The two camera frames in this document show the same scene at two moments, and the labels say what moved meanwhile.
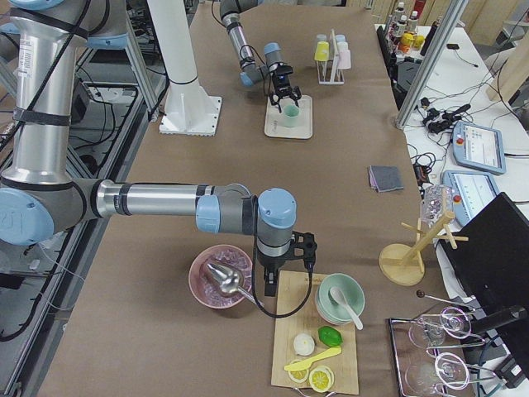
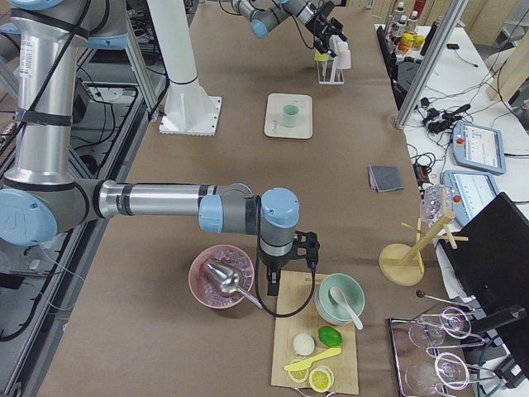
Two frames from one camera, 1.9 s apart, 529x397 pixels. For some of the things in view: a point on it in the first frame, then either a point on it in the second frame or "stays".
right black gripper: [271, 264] stays
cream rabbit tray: [275, 126] stays
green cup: [291, 116] stays
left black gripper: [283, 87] -> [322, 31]
